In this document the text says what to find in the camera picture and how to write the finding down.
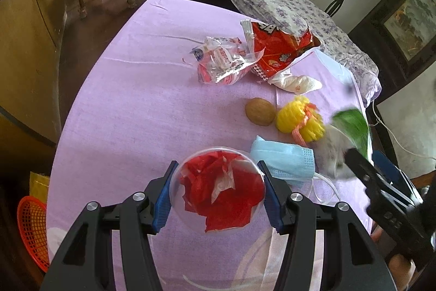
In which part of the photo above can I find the yellow bag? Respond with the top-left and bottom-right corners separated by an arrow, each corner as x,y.
30,172 -> 52,206

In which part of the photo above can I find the red paper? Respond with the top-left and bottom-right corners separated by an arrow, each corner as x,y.
180,153 -> 266,232

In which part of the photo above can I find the clear plastic wrapper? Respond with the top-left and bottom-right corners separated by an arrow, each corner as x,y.
182,35 -> 264,87

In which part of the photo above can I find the wooden cabinet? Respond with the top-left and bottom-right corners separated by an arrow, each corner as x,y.
0,0 -> 69,145

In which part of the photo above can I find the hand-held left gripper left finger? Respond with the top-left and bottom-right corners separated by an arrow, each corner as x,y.
40,160 -> 179,291

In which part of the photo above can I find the purple tablecloth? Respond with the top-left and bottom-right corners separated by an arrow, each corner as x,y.
46,0 -> 373,291

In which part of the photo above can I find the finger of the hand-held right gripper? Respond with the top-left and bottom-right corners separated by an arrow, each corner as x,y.
345,148 -> 386,192
371,151 -> 423,202

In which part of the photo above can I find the green packet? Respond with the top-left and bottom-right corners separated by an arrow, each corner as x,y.
315,109 -> 372,181

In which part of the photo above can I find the red snack bag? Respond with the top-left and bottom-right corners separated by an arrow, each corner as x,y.
240,19 -> 321,83

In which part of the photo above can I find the person's right hand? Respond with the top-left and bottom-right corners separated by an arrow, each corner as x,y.
371,224 -> 415,291

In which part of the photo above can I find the white cable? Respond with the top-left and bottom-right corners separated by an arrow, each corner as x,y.
370,100 -> 436,158

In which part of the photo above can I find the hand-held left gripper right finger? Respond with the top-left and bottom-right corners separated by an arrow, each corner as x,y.
257,160 -> 397,291

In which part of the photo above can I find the blue face mask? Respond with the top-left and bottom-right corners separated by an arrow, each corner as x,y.
250,136 -> 341,206

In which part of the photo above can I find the dark framed painting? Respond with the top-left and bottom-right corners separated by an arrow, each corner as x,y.
347,0 -> 436,80

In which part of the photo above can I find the red plastic basket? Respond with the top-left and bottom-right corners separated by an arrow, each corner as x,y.
17,196 -> 52,273

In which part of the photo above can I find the clear plastic cup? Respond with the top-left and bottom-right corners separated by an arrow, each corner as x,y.
169,146 -> 267,233

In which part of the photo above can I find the white tissue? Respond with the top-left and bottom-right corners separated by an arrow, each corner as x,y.
267,71 -> 322,95

